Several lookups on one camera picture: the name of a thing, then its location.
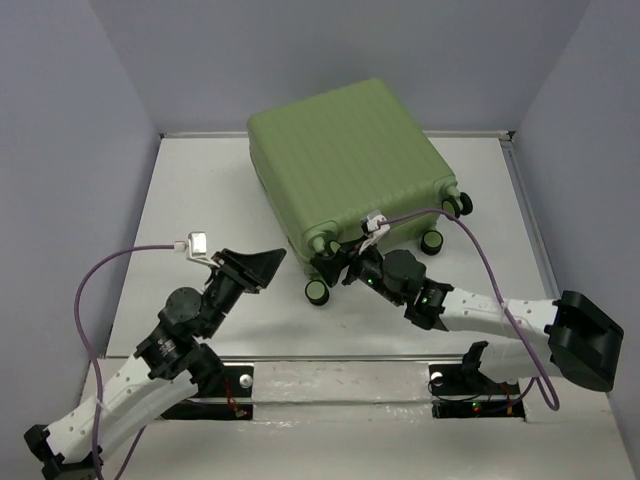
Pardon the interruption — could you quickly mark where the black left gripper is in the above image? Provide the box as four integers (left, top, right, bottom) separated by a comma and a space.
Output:
203, 247, 289, 336

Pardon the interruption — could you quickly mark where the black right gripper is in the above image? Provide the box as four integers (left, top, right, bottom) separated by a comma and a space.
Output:
312, 233, 405, 306

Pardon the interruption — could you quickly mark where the green hard-shell suitcase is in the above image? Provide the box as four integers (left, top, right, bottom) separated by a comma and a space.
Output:
247, 78, 473, 306

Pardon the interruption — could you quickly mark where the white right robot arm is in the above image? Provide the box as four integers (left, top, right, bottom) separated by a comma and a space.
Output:
311, 247, 624, 392

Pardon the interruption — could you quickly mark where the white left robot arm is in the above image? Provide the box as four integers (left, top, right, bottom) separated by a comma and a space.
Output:
24, 248, 286, 479

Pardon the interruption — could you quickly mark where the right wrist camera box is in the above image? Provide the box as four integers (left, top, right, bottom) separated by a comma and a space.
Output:
358, 210, 390, 254

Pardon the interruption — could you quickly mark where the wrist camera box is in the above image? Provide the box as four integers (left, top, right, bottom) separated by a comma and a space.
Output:
185, 231, 215, 267
358, 210, 390, 254

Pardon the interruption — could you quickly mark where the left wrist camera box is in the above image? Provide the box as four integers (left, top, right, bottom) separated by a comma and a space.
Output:
185, 231, 215, 267

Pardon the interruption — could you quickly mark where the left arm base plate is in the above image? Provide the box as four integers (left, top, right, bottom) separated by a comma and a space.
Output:
160, 363, 255, 421

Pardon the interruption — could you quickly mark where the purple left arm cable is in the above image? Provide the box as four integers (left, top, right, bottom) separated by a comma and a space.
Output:
73, 242, 186, 480

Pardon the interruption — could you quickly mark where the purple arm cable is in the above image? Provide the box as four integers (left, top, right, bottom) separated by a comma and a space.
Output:
73, 242, 186, 480
387, 208, 560, 411

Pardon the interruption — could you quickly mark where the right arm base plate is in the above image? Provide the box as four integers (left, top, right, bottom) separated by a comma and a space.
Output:
427, 364, 526, 420

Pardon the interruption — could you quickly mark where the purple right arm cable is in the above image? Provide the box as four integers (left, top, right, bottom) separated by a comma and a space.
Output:
387, 208, 560, 411

